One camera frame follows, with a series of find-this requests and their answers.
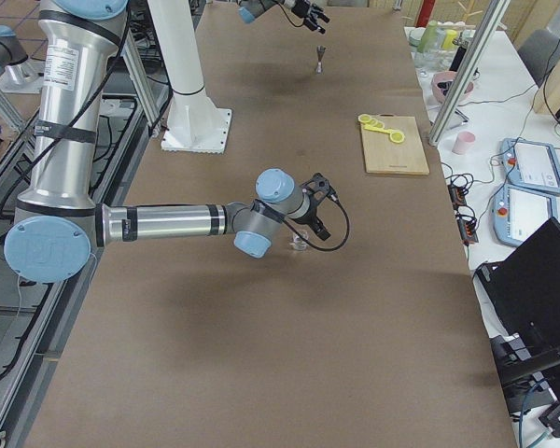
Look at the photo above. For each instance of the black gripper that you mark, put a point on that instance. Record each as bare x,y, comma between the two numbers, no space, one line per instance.
311,216
302,7

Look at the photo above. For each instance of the small clear glass cup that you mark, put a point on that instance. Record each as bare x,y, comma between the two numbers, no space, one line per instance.
299,241

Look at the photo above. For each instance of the steel double jigger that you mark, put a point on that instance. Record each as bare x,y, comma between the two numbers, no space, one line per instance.
320,52

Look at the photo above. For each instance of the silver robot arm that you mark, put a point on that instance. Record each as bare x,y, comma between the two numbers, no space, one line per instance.
249,11
57,224

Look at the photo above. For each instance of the green tall cup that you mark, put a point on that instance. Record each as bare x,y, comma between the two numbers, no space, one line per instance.
429,39

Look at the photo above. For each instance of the yellow small cup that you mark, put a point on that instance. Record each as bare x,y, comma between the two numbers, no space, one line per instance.
448,43

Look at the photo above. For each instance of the pink plastic cup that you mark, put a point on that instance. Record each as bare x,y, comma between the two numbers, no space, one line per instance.
463,142

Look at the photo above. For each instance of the bamboo cutting board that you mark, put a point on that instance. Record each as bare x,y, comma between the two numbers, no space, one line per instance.
401,153

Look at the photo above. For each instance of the pink bowl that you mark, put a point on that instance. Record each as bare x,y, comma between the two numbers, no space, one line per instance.
442,82

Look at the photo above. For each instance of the black thermos bottle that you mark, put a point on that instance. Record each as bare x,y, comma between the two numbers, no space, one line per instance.
459,56

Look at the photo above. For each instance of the near blue teach pendant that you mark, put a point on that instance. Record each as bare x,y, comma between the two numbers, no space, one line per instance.
517,212

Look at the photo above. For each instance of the blue teach pendant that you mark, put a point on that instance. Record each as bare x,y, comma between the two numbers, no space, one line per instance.
530,164
517,212

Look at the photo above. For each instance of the far blue teach pendant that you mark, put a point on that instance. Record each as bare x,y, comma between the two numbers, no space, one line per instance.
530,164

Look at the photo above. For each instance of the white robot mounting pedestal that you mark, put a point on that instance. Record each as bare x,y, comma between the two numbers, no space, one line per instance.
194,123

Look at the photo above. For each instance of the aluminium frame post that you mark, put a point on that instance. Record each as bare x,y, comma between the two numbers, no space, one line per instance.
489,23

